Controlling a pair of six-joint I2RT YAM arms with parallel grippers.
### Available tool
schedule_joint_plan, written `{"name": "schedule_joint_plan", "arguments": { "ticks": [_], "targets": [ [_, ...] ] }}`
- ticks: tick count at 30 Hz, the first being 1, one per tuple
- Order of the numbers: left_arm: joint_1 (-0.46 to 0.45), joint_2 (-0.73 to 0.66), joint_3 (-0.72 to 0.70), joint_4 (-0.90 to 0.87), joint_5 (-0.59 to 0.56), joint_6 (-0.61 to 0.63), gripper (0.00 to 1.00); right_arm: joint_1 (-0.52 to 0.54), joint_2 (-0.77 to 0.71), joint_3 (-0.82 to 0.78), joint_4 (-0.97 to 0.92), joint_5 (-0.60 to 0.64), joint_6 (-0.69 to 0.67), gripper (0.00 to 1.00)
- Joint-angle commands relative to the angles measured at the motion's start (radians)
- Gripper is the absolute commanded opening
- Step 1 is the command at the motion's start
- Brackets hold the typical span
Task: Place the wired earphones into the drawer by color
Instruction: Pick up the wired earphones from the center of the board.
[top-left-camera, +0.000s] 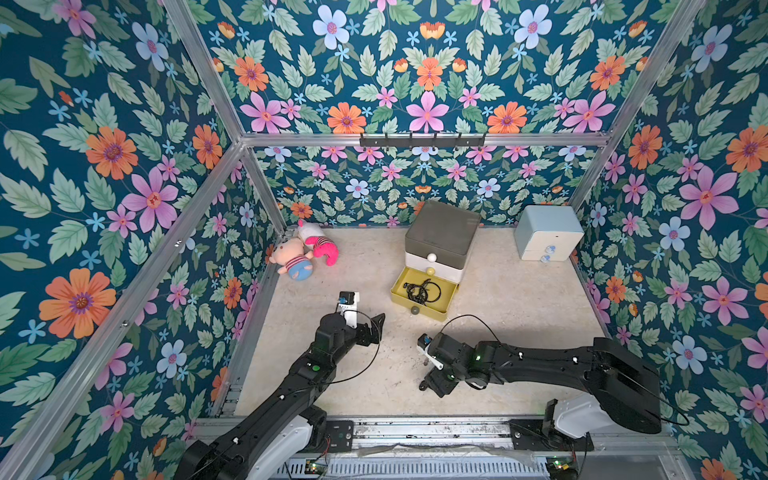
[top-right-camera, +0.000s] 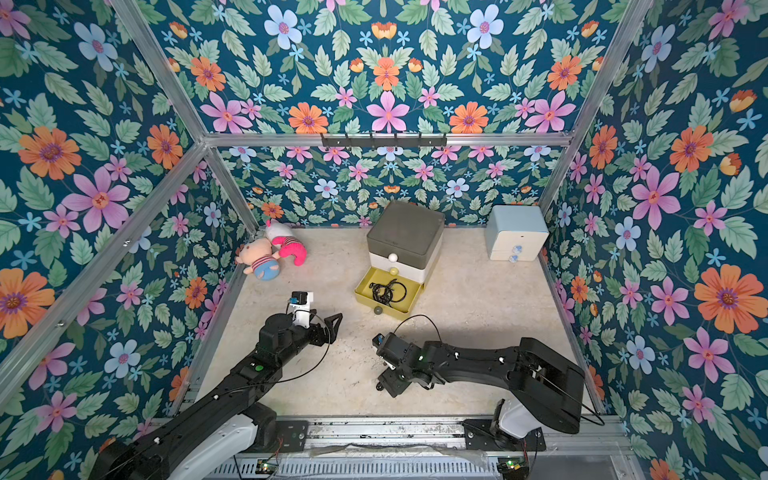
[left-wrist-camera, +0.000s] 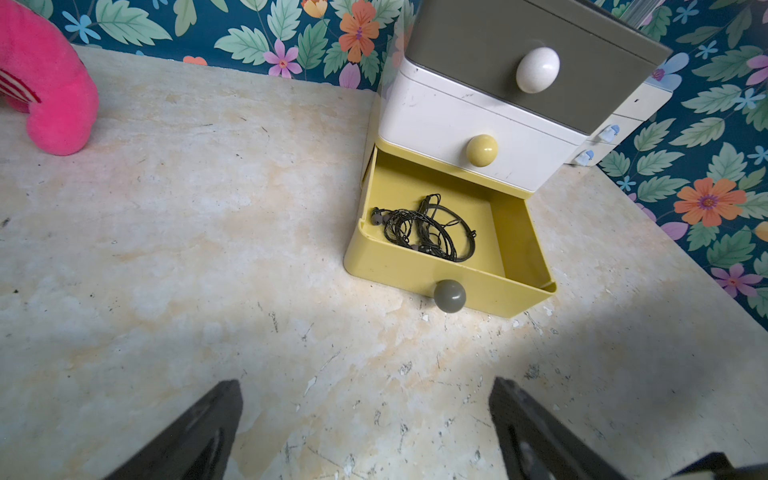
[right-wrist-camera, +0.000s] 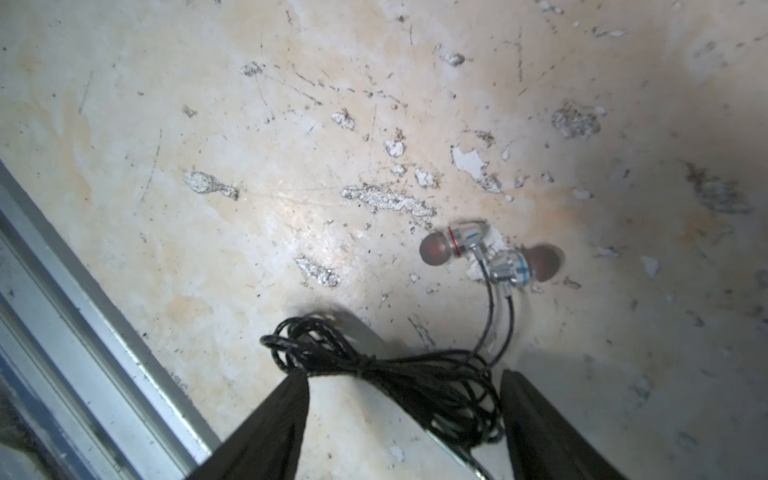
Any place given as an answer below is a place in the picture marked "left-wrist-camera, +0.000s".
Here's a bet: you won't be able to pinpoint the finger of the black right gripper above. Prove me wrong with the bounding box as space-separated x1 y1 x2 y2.
671 452 768 480

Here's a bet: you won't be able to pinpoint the pink white plush toy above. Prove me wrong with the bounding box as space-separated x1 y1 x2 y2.
1 1 99 156

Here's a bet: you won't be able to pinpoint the yellow bottom drawer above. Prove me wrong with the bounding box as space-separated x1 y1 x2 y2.
344 150 557 318

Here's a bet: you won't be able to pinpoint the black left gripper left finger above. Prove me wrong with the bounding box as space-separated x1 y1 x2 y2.
108 380 243 479

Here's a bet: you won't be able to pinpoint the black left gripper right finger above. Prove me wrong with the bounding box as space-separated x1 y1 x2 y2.
489 377 624 479

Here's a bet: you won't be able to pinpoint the black earphones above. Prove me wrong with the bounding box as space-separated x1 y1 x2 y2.
416 193 478 264
370 207 445 256

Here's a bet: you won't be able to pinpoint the grey top drawer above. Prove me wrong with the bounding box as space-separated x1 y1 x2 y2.
405 0 671 134

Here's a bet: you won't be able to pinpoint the white drawer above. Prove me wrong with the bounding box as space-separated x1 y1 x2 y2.
371 59 586 199

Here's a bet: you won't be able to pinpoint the three-drawer mini cabinet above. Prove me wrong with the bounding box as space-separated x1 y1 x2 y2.
359 0 673 199

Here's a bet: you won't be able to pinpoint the light blue small cabinet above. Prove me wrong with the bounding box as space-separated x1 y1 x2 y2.
566 82 672 167

